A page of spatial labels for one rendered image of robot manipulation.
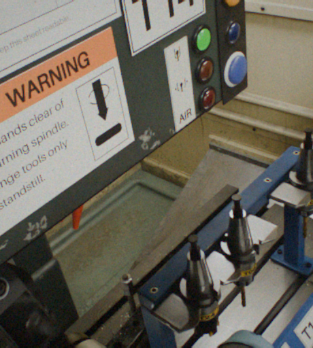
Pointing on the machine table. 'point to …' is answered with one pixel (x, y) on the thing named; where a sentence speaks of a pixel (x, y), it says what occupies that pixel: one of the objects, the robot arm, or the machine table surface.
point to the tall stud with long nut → (128, 291)
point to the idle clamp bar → (136, 335)
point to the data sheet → (35, 30)
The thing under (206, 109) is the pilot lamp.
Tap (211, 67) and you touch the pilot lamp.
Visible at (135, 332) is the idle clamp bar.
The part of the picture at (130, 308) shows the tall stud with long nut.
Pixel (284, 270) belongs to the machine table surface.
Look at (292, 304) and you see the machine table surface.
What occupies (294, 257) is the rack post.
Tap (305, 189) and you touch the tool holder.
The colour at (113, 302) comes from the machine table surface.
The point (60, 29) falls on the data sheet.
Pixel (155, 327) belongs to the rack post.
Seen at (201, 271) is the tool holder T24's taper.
